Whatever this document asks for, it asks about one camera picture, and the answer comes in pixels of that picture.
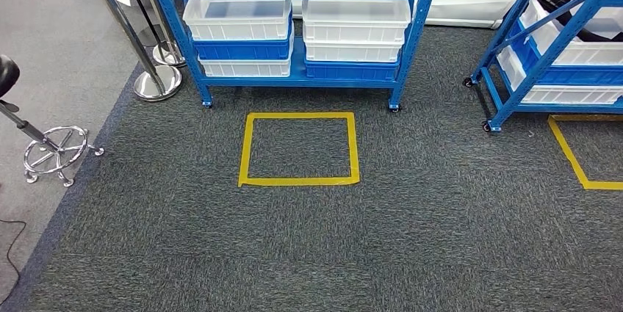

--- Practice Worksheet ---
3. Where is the black floor cable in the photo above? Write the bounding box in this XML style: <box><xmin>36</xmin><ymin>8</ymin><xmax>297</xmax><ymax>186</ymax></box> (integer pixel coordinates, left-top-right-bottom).
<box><xmin>0</xmin><ymin>219</ymin><xmax>28</xmax><ymax>294</ymax></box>

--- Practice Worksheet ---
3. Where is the yellow floor tape square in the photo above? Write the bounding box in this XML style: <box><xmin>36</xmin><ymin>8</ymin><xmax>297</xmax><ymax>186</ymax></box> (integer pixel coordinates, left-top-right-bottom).
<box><xmin>237</xmin><ymin>111</ymin><xmax>361</xmax><ymax>189</ymax></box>
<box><xmin>547</xmin><ymin>113</ymin><xmax>623</xmax><ymax>192</ymax></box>

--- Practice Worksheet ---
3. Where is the black barrier strap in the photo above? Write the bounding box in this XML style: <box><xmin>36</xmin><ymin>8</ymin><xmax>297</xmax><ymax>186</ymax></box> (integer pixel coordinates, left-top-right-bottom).
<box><xmin>114</xmin><ymin>0</ymin><xmax>165</xmax><ymax>49</ymax></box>

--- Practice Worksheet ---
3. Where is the black stool with chrome base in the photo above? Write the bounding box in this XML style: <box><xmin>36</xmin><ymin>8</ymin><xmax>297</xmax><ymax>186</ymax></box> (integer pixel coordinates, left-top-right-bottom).
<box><xmin>0</xmin><ymin>54</ymin><xmax>106</xmax><ymax>189</ymax></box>

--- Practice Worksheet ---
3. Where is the chrome stanchion post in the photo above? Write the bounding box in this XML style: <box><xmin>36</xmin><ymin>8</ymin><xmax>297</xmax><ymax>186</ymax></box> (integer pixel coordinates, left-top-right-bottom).
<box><xmin>75</xmin><ymin>0</ymin><xmax>183</xmax><ymax>103</ymax></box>
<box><xmin>132</xmin><ymin>0</ymin><xmax>188</xmax><ymax>69</ymax></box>

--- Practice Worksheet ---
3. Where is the white plastic storage bin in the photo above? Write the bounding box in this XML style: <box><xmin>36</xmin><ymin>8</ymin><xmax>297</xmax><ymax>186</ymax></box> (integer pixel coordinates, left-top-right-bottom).
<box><xmin>302</xmin><ymin>31</ymin><xmax>406</xmax><ymax>64</ymax></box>
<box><xmin>300</xmin><ymin>0</ymin><xmax>413</xmax><ymax>45</ymax></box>
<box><xmin>181</xmin><ymin>0</ymin><xmax>293</xmax><ymax>43</ymax></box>
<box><xmin>519</xmin><ymin>0</ymin><xmax>623</xmax><ymax>67</ymax></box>
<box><xmin>197</xmin><ymin>41</ymin><xmax>295</xmax><ymax>79</ymax></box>
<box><xmin>495</xmin><ymin>46</ymin><xmax>623</xmax><ymax>106</ymax></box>

